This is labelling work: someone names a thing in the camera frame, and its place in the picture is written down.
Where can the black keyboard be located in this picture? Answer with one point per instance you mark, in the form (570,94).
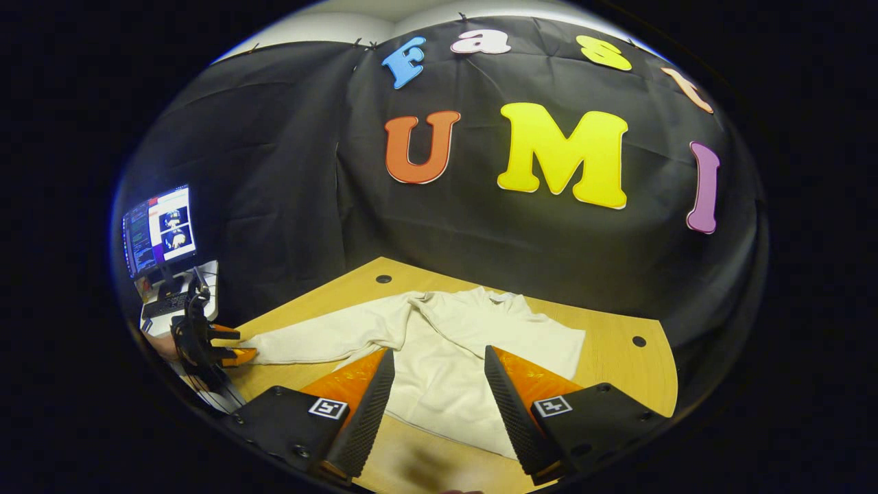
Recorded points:
(163,304)

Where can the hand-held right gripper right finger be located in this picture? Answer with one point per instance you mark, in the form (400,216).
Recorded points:
(514,418)

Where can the white side desk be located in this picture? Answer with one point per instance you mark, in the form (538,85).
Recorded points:
(211,274)

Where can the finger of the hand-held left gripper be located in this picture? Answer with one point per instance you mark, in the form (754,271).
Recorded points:
(223,333)
(236,356)

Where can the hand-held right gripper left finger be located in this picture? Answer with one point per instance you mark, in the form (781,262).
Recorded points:
(367,418)

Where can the cream sweater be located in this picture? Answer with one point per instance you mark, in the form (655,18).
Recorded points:
(453,343)

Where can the computer monitor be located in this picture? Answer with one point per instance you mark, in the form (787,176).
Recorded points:
(159,230)

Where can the black backdrop cloth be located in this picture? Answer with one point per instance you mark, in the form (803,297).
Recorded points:
(288,171)

